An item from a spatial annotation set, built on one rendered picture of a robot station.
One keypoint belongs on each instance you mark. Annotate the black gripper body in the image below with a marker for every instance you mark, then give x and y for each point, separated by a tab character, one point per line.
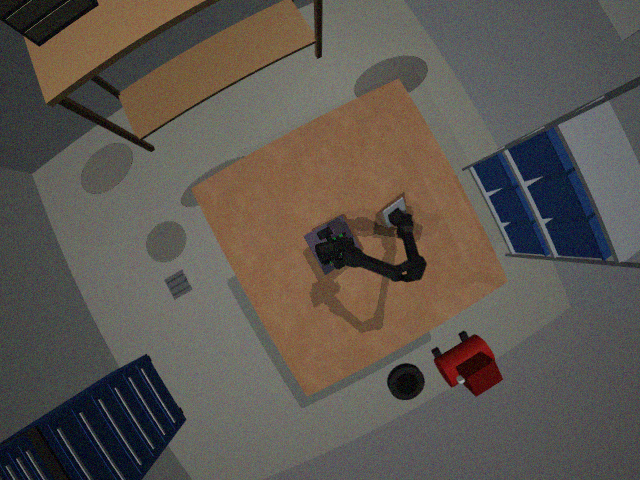
325	233

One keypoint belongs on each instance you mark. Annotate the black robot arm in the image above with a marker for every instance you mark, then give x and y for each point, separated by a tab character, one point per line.
355	257

